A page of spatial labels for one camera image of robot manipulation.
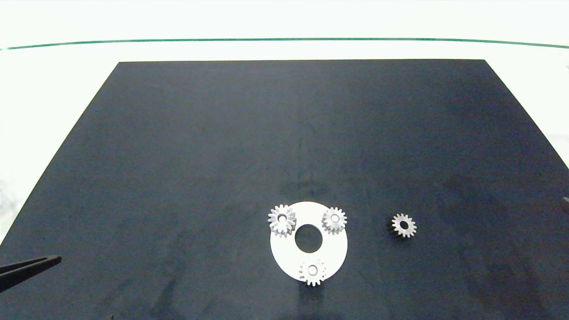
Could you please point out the larger steel gear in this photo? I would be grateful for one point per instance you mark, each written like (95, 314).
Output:
(290, 218)

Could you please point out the small steel gear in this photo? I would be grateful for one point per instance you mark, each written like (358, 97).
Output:
(340, 219)
(319, 271)
(411, 227)

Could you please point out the dark rectangular work mat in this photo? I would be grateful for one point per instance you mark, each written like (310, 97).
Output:
(213, 151)

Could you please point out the round white plate with pins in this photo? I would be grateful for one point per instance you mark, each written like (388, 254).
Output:
(288, 254)

